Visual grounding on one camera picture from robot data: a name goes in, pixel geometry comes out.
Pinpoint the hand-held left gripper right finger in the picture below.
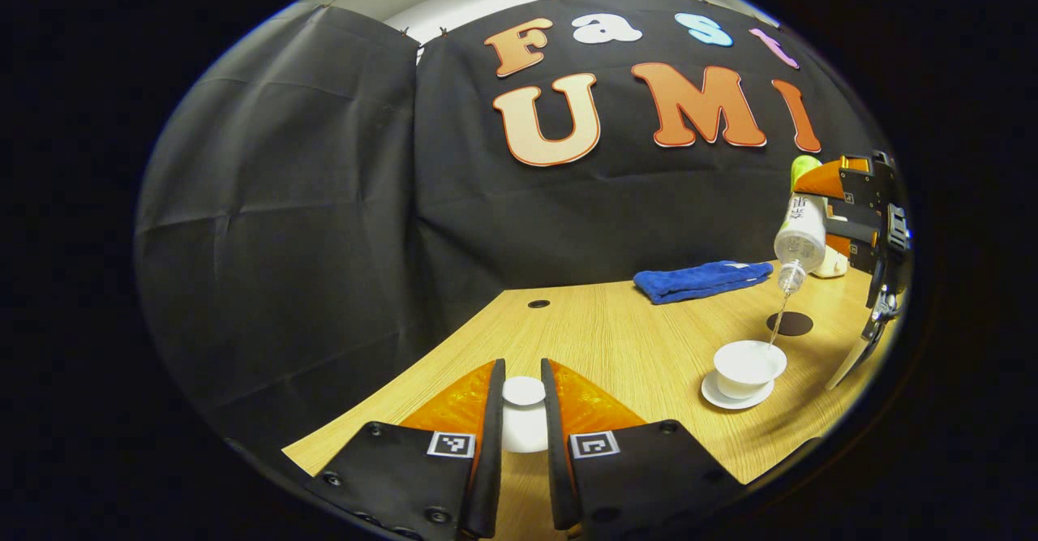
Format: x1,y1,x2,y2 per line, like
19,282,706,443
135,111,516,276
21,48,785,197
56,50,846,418
541,358,743,534

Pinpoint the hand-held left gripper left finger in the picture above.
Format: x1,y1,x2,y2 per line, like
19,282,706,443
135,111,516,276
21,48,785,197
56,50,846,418
304,359,507,540

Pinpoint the white teacup lid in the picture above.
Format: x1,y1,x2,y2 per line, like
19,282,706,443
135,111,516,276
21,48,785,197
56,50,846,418
500,376,550,454

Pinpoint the clear water bottle green label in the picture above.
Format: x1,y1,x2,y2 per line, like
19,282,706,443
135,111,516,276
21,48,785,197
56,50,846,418
773,156,828,294

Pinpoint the dark round coaster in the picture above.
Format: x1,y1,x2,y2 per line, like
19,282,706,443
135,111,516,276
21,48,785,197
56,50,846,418
766,311,814,337

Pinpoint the white teacup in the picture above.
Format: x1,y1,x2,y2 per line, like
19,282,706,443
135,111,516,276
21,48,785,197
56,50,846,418
714,340,788,400

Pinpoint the white toaster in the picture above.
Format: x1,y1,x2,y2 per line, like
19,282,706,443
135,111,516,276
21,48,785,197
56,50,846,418
813,245,849,279

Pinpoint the blue towel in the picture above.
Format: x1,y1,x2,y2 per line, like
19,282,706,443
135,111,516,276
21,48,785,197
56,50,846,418
633,260,774,306

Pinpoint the white saucer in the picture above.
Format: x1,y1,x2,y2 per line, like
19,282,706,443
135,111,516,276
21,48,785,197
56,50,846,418
701,371,775,410

